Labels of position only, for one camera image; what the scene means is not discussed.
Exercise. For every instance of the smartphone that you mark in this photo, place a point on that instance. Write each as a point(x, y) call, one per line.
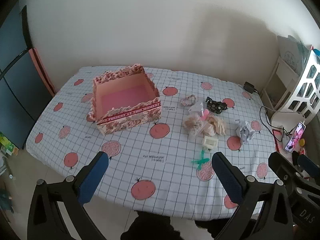
point(296, 137)

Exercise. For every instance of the fruit-print checked desktop cloth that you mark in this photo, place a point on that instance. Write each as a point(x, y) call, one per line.
point(150, 170)

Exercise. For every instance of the black charger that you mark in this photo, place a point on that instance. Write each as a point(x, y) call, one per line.
point(248, 87)

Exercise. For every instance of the white laundry basket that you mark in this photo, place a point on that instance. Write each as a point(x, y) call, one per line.
point(312, 60)

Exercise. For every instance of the dark blue refrigerator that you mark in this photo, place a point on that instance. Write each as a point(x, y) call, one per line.
point(20, 92)

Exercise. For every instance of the pink floral storage box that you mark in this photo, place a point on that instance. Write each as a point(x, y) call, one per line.
point(125, 97)

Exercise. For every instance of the black toy car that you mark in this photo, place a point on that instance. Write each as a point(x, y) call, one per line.
point(221, 108)

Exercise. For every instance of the black hair clip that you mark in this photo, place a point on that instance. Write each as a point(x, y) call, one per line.
point(210, 103)

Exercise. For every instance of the green yellow packet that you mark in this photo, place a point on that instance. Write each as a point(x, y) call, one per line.
point(7, 143)

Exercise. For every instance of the paper ball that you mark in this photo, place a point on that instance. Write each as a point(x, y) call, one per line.
point(246, 132)

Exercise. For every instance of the small cream square frame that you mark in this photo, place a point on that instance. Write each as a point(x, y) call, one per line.
point(205, 143)

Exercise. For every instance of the white shelf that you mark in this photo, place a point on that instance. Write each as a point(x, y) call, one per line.
point(275, 85)

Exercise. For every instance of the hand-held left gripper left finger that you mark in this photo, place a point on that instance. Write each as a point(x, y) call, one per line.
point(92, 180)

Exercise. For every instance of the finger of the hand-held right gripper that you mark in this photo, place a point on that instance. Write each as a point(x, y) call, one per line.
point(281, 163)
point(308, 166)

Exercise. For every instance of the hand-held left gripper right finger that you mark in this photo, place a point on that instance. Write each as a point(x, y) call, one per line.
point(228, 180)

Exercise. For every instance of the white printed board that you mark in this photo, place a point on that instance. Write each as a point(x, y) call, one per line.
point(290, 52)

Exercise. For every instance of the white bunny-shaped toy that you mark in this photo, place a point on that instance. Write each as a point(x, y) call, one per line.
point(196, 108)

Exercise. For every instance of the beige fluffy scrunchie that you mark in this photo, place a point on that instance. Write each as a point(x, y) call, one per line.
point(197, 126)

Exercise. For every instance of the pink board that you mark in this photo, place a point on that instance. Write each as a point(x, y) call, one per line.
point(42, 75)

